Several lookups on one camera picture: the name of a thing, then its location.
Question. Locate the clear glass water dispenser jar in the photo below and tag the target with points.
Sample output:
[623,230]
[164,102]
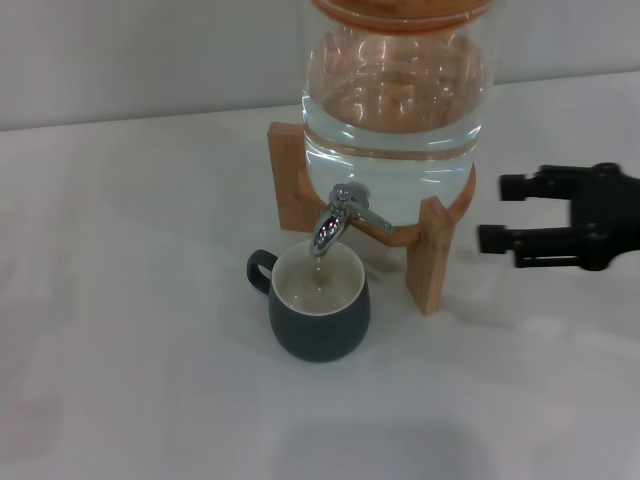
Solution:
[395,145]

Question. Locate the black cup with white inside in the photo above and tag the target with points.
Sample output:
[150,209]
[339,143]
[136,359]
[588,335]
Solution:
[320,335]

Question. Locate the wooden dispenser stand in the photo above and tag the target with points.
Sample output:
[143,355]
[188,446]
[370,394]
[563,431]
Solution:
[432,270]

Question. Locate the wooden jar lid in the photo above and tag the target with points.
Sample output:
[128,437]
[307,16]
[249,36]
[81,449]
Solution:
[400,12]

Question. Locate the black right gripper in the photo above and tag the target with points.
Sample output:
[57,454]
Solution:
[610,220]

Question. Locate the chrome faucet tap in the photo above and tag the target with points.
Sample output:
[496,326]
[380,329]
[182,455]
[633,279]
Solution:
[327,230]

